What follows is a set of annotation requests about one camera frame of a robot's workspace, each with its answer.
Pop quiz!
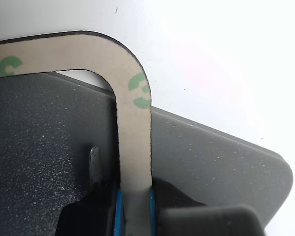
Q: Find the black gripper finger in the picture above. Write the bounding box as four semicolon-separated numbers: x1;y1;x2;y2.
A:
149;180;265;236
57;147;125;236

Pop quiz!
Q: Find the beige rectangular frame green print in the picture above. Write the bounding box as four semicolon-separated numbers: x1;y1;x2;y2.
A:
0;30;153;236

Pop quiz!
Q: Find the dark grey textured plate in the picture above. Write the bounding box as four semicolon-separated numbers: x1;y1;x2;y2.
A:
0;71;294;236

